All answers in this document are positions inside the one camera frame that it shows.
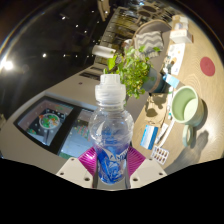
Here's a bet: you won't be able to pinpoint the light blue carton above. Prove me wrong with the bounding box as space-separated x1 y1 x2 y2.
162 73 181 89

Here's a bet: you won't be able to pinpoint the pale green ceramic mug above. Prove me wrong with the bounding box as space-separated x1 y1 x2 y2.
170 85 205 148

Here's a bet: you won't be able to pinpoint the green potted plant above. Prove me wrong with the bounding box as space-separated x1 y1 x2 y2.
103 44 168 99

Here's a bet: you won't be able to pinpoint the small blue white box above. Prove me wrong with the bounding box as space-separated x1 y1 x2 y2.
139 124 159 151

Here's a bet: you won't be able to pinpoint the grey zigzag cushion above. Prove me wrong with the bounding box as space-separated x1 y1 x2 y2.
135 31 165 59

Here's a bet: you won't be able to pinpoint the pill blister pack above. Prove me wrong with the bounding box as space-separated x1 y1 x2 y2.
150 145 170 166

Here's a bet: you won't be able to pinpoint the white cylindrical column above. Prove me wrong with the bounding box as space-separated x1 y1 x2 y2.
91 44 117 59

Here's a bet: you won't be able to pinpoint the clear blue-labelled drink bottle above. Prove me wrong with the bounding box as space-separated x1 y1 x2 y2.
88 73 135 185

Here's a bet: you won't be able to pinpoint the grey curved sofa bench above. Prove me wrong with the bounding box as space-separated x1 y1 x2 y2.
128 18 174 101

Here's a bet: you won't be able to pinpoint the white teal tube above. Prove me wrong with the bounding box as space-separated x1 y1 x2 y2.
156 118 176 148

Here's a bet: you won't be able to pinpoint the ceiling lights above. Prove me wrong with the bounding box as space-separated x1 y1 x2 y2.
0 13 91 73

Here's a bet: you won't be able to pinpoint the flat round red coaster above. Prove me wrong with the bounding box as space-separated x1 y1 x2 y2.
199 56 216 77

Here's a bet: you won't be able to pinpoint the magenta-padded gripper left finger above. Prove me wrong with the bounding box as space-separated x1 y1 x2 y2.
55 146 100 189

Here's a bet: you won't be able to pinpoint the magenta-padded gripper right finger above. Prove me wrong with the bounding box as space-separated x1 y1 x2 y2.
124 146 168 189

